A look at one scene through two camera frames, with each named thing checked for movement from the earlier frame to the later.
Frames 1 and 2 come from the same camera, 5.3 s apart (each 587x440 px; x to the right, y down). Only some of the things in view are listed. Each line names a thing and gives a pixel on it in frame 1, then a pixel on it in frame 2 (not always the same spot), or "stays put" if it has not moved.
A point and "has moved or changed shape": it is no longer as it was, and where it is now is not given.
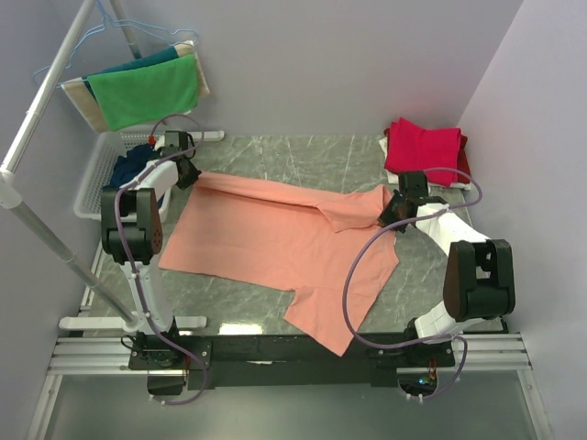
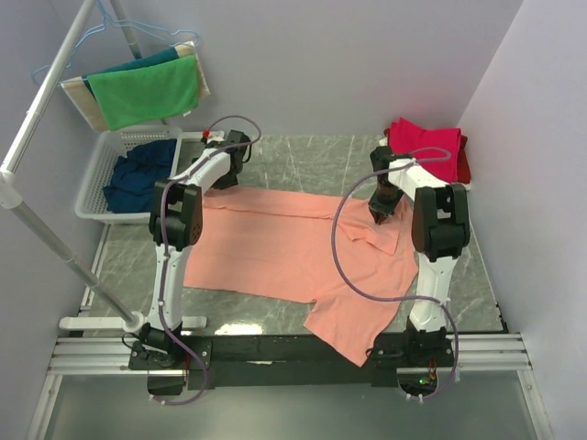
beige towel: (83, 96) stays put
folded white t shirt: (393, 178) stays put
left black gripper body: (189, 178) -> (228, 180)
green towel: (148, 93) stays put
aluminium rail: (500, 353) stays put
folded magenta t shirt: (409, 148) stays put
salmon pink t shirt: (329, 249) has moved or changed shape
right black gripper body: (393, 212) -> (386, 197)
